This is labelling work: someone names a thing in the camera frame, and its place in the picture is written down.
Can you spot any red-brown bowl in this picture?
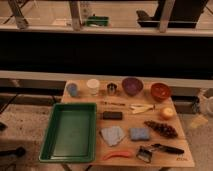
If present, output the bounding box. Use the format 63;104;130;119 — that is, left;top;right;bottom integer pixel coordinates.
151;83;171;102

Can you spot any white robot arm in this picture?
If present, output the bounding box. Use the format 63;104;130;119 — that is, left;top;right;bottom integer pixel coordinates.
199;89;213;117

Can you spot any small metal cup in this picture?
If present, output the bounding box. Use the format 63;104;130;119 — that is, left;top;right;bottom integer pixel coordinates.
107;83;117;95

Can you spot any white cup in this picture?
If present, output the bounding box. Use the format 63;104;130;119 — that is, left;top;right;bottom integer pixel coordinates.
86;79;100;95

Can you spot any thin brown stick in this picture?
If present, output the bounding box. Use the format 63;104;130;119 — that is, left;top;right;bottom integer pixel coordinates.
100;101;126;106

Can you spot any purple bowl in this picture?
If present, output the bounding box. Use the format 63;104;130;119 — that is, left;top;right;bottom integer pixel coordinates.
122;77;143;96

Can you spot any black rectangular block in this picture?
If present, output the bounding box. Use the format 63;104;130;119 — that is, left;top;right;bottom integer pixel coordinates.
103;111;123;120

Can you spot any blue cup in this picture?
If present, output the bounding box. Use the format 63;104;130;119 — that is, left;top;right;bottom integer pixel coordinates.
66;83;78;97

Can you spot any light blue folded cloth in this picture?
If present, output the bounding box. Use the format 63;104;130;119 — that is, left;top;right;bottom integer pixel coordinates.
100;126;125;147

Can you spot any blue sponge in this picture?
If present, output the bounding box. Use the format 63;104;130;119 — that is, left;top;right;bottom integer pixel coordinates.
130;128;150;141

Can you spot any green plastic tray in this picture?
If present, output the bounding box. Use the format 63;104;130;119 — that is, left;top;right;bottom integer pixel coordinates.
39;103;97;163

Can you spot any green box on shelf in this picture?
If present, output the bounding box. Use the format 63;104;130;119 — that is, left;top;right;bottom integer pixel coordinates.
86;16;109;26

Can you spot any yellow apple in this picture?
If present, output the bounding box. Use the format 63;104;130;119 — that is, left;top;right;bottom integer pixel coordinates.
160;107;174;120

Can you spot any red chili pepper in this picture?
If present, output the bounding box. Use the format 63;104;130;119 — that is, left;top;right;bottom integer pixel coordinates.
102;150;133;160

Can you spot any bunch of dark grapes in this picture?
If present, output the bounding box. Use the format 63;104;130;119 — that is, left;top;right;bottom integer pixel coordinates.
144;120;178;138

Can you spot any black machine on shelf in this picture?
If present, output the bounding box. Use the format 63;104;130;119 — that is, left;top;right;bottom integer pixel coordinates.
136;0;209;28

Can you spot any black handled peeler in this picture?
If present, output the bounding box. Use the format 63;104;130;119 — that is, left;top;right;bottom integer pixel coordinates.
136;143;185;163

